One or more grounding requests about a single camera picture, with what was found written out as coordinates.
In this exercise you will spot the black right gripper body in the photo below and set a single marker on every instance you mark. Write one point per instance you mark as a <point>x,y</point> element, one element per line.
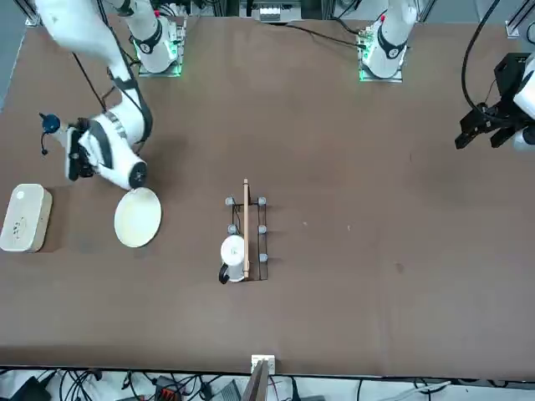
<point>85,158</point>

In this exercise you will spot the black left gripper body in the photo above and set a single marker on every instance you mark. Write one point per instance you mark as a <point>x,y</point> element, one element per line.
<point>507,75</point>

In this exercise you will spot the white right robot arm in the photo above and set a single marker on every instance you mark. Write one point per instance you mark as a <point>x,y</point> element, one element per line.
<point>83,37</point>

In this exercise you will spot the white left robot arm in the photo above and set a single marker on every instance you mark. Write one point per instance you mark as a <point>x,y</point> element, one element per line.
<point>390,37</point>

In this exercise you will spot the round white plate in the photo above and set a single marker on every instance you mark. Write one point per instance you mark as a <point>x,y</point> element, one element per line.
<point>138,221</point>

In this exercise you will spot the white power strip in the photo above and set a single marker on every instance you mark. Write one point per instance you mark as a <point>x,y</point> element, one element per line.
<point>269,14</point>

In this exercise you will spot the large black power adapter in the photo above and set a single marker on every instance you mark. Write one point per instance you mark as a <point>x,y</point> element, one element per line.
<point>29,388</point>

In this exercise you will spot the black red electronic device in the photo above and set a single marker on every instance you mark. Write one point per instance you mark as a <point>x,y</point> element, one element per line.
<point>169,393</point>

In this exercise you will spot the aluminium frame rail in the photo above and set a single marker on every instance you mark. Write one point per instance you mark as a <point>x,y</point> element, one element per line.
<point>513,27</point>

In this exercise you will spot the white post foot bracket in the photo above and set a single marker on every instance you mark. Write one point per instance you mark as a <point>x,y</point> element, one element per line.
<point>255,359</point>

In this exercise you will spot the aluminium profile post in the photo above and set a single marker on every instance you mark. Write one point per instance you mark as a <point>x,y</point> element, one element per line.
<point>257,384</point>

